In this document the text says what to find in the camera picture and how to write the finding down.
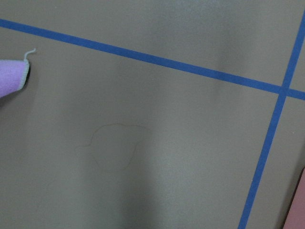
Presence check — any purple microfiber cloth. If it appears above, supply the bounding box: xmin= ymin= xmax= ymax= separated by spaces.
xmin=0 ymin=48 xmax=36 ymax=98

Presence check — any pink plastic tray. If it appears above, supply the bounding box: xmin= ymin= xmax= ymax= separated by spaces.
xmin=283 ymin=169 xmax=305 ymax=229

